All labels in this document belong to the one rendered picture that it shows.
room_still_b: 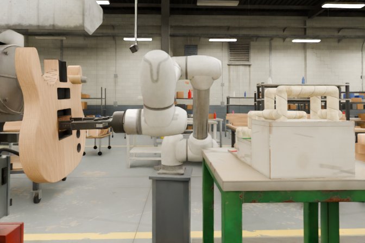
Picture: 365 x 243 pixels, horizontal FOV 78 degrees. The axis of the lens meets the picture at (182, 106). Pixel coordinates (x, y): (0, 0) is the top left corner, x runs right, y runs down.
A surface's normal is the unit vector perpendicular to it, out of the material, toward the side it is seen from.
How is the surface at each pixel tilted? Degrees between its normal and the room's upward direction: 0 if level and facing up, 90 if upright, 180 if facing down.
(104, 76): 90
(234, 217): 89
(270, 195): 90
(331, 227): 90
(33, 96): 105
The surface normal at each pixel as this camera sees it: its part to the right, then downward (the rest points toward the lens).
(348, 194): 0.03, -0.02
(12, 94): 0.99, 0.11
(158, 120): -0.01, 0.42
